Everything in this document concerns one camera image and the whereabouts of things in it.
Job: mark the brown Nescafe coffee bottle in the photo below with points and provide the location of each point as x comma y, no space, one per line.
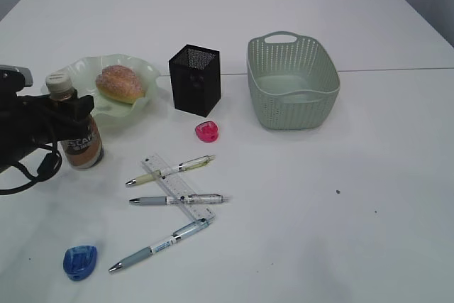
83,147

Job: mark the cream grip pen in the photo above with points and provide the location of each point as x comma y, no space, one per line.
182,167

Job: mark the pink pencil sharpener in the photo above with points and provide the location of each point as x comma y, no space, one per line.
207,131

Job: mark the blue pencil sharpener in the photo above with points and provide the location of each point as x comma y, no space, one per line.
79,262

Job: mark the clear plastic ruler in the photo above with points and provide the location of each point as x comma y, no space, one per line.
174,186

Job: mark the blue grey grip pen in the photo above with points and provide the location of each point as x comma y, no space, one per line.
149,251

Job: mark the golden bread roll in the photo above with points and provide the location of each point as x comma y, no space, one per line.
120,83

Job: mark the green plastic woven basket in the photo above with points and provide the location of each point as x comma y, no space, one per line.
292,80

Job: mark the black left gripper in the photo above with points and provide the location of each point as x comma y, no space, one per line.
30,121

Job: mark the black mesh pen holder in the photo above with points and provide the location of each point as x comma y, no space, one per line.
196,79

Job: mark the pale green wavy plate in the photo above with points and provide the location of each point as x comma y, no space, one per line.
109,112

